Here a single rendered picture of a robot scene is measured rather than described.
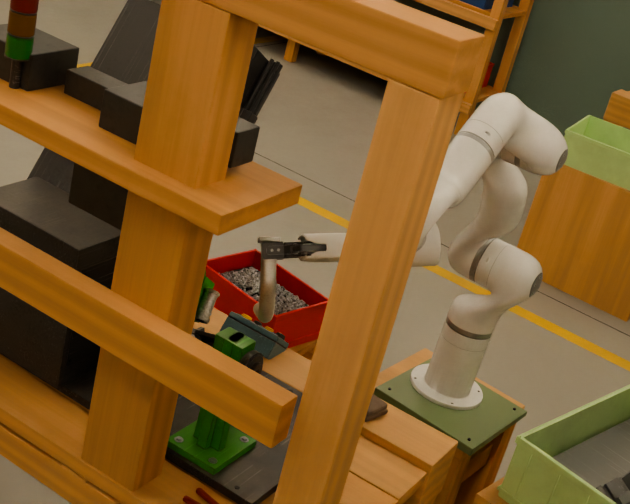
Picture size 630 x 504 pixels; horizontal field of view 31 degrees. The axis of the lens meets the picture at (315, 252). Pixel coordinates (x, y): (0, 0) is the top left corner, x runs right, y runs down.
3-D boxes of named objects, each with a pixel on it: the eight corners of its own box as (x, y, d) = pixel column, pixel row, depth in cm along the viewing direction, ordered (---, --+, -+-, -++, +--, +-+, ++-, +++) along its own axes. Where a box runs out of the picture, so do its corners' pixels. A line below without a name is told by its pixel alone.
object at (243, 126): (189, 131, 209) (196, 96, 206) (253, 161, 203) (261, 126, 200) (165, 138, 203) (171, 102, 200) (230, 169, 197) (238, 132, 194)
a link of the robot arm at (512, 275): (458, 308, 284) (489, 225, 274) (522, 342, 277) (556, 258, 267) (437, 321, 275) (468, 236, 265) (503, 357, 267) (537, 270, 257)
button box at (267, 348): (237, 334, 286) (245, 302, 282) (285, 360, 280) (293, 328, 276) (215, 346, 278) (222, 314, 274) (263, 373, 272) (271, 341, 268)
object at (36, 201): (20, 304, 267) (38, 175, 253) (115, 361, 255) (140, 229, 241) (-40, 328, 252) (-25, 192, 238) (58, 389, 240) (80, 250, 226)
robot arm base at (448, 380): (438, 360, 297) (460, 300, 289) (495, 398, 287) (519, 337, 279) (395, 377, 283) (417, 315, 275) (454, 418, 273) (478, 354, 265)
